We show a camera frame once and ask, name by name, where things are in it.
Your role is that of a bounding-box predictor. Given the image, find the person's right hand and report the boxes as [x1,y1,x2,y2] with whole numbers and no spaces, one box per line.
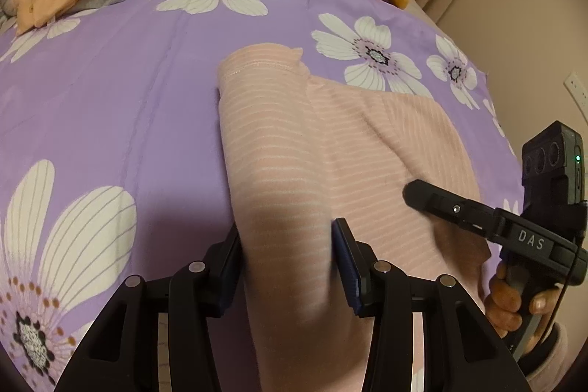
[484,265,562,352]

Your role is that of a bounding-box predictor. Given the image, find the purple floral bed sheet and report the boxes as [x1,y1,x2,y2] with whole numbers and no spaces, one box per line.
[0,0,530,392]

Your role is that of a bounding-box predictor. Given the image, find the white wall outlet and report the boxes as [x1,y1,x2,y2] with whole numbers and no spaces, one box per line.
[563,72,588,109]

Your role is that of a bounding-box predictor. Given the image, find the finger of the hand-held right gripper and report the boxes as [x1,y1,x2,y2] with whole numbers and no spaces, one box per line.
[402,179,502,237]

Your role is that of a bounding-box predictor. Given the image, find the black cable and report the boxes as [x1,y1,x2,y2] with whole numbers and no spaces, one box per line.
[548,199,588,349]

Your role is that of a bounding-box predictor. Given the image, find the pink ribbed small garment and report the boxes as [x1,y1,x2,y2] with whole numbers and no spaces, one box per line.
[216,44,493,392]

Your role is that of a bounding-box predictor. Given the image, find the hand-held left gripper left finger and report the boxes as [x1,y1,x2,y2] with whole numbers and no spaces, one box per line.
[54,223,245,392]

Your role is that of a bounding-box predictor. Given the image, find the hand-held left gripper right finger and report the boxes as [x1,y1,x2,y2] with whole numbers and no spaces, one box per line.
[331,217,527,392]

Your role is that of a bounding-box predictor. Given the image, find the person's right forearm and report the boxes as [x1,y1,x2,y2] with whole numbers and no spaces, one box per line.
[523,322,573,380]

